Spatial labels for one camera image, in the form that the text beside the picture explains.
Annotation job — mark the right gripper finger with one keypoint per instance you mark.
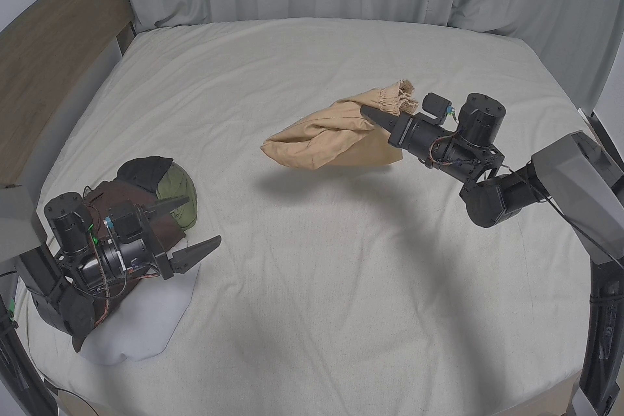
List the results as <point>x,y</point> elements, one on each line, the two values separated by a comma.
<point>382,117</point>

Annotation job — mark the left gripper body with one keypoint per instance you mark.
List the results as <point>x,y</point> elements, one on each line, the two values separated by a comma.
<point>129,260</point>

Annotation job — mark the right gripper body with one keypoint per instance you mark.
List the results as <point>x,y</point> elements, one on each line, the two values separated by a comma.
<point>424,138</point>

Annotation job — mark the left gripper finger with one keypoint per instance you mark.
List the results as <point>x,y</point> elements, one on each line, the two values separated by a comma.
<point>190,255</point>
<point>165,210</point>

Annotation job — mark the beige shorts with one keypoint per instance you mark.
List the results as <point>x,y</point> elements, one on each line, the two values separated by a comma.
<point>317,146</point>

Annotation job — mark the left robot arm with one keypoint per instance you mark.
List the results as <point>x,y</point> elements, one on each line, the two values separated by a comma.
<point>68,224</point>

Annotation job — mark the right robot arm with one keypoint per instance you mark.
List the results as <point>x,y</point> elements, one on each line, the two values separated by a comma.
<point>565,170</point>

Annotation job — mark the bed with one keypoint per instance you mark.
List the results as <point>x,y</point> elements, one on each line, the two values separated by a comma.
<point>341,258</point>

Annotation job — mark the green garment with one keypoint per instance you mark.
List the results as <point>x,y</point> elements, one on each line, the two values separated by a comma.
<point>178,182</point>

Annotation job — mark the dark brown garment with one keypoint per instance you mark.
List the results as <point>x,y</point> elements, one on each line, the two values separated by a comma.
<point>134,195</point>

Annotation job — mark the black garment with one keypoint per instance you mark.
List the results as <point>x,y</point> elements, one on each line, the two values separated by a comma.
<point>141,172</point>

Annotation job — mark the white garment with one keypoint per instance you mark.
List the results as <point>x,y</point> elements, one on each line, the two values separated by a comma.
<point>146,331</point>

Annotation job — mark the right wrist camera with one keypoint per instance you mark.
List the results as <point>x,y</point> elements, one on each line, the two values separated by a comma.
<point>435,104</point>

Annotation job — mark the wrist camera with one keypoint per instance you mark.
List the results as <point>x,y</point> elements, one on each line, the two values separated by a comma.
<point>435,104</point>
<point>124,221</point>

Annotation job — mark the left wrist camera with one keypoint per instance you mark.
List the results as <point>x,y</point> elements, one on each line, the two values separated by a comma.
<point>124,221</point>

